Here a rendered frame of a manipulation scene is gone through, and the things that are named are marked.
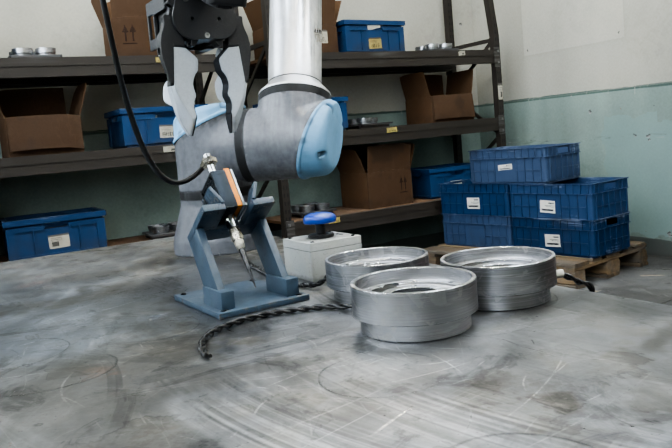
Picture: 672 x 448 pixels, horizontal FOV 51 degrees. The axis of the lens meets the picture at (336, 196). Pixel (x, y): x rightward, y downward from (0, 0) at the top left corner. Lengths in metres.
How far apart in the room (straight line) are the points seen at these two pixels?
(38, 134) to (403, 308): 3.57
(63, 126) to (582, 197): 2.89
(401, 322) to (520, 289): 0.13
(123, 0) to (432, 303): 3.80
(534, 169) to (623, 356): 3.95
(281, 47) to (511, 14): 4.80
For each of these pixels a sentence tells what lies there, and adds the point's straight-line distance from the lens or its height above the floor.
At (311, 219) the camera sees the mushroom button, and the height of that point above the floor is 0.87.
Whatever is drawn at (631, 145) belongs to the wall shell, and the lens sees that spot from 5.14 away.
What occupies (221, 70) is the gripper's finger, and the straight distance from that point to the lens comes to 0.78.
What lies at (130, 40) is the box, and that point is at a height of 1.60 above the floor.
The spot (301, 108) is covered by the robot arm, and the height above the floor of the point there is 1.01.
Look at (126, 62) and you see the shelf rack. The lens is 4.10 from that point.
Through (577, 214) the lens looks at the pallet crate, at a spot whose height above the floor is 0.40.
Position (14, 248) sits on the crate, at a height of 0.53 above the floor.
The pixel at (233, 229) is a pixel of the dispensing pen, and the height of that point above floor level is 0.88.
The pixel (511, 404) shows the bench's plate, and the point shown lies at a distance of 0.44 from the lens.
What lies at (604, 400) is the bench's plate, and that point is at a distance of 0.45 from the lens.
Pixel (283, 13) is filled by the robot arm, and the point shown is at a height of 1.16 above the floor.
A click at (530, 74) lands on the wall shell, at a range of 5.71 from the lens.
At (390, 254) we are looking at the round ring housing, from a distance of 0.77.
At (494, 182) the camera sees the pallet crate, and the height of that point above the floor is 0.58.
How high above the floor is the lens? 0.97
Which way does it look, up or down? 5 degrees down
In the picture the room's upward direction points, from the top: 5 degrees counter-clockwise
